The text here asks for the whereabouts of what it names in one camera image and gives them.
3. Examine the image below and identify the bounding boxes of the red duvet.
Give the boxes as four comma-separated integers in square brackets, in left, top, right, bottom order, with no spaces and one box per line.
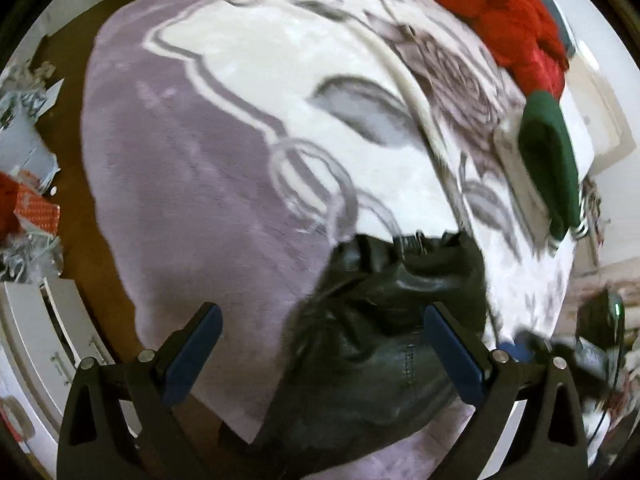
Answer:
[400,0,571,98]

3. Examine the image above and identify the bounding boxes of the black leather jacket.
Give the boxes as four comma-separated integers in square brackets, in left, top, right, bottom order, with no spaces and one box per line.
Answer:
[217,232,493,478]

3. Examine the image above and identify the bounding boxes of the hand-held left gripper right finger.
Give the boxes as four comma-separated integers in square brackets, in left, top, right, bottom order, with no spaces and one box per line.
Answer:
[424,302,589,480]

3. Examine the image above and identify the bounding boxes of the purple floral blanket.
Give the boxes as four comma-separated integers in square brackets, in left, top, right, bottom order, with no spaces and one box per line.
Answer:
[80,0,596,480]

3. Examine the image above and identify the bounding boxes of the white pillow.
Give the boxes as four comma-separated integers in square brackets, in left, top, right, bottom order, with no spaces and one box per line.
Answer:
[560,55,631,176]

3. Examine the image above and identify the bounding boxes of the red patterned box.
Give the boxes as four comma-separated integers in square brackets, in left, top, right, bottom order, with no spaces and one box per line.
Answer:
[0,172,63,236]

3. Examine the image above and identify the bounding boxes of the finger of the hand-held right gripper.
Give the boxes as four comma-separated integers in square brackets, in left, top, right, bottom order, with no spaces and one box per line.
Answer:
[497,332,618,401]

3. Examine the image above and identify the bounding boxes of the green garment with white stripes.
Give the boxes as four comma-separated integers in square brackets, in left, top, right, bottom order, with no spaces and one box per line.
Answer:
[517,91,591,253]

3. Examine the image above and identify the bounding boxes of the white drawer cabinet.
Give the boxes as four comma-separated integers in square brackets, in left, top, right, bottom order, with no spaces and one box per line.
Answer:
[0,277,141,476]

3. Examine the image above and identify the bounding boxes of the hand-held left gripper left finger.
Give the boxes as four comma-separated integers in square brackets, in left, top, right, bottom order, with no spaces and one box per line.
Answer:
[57,302,224,480]

